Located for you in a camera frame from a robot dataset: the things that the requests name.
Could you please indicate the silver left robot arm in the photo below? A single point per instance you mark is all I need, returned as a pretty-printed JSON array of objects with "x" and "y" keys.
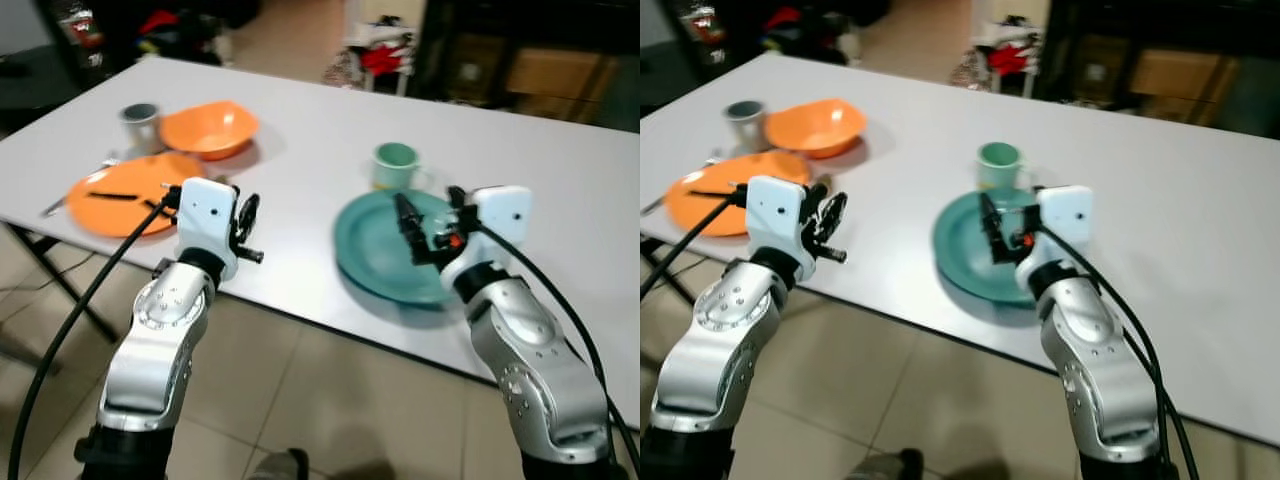
[
  {"x": 160, "y": 330},
  {"x": 720, "y": 330}
]

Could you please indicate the black metal table leg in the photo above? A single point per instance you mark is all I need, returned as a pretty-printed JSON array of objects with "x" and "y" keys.
[{"x": 45, "y": 262}]

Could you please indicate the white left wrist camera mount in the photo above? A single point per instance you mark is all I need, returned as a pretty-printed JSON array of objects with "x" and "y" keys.
[
  {"x": 775, "y": 220},
  {"x": 205, "y": 225}
]

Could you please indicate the orange plastic plate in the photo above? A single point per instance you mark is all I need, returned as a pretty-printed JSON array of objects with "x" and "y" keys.
[
  {"x": 730, "y": 170},
  {"x": 110, "y": 215}
]

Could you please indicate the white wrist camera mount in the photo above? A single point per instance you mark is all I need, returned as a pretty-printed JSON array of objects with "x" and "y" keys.
[
  {"x": 1065, "y": 210},
  {"x": 205, "y": 225},
  {"x": 775, "y": 220},
  {"x": 500, "y": 210}
]

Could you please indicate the white storage rack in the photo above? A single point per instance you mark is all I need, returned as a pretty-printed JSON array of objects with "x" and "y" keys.
[
  {"x": 350, "y": 25},
  {"x": 975, "y": 25}
]

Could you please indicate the small dark cardboard box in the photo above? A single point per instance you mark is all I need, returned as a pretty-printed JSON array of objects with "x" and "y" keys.
[
  {"x": 478, "y": 65},
  {"x": 1100, "y": 65}
]

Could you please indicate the red cloth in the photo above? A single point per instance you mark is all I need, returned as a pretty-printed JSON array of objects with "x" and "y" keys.
[
  {"x": 1008, "y": 60},
  {"x": 385, "y": 58}
]

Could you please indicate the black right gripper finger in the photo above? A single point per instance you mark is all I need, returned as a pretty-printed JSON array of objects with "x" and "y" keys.
[
  {"x": 991, "y": 225},
  {"x": 458, "y": 198},
  {"x": 408, "y": 225},
  {"x": 1038, "y": 195}
]

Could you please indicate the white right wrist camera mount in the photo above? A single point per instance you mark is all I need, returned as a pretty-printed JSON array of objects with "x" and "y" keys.
[
  {"x": 1065, "y": 210},
  {"x": 500, "y": 210}
]

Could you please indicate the grey mug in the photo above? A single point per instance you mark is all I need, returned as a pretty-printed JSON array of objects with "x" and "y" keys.
[
  {"x": 745, "y": 128},
  {"x": 140, "y": 130}
]

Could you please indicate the light green mug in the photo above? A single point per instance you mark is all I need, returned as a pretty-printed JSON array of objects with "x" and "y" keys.
[
  {"x": 395, "y": 170},
  {"x": 998, "y": 168}
]

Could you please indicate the red and black bag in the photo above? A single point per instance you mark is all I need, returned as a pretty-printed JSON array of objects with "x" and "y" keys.
[
  {"x": 160, "y": 22},
  {"x": 785, "y": 18}
]

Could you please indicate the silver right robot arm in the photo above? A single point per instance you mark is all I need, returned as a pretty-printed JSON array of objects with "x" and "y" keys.
[
  {"x": 520, "y": 340},
  {"x": 1090, "y": 340}
]

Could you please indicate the black shelf unit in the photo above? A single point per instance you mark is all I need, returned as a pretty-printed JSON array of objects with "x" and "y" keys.
[
  {"x": 1065, "y": 20},
  {"x": 440, "y": 20}
]

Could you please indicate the teal plastic plate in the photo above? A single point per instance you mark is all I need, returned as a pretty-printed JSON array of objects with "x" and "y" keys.
[
  {"x": 960, "y": 250},
  {"x": 370, "y": 250}
]

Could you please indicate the silver metal fork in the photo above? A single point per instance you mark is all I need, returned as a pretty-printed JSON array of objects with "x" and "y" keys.
[
  {"x": 653, "y": 204},
  {"x": 55, "y": 205}
]

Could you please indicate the orange plastic bowl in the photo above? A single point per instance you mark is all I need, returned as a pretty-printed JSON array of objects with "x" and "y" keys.
[
  {"x": 205, "y": 130},
  {"x": 815, "y": 128}
]

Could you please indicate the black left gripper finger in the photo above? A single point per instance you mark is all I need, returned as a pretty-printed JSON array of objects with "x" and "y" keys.
[
  {"x": 252, "y": 256},
  {"x": 835, "y": 254}
]

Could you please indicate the large brown cardboard box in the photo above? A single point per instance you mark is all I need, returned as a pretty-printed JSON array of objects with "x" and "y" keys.
[
  {"x": 550, "y": 75},
  {"x": 1175, "y": 75}
]

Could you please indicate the black tape strip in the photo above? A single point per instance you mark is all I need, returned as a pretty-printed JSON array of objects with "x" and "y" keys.
[
  {"x": 158, "y": 207},
  {"x": 112, "y": 195},
  {"x": 710, "y": 193}
]

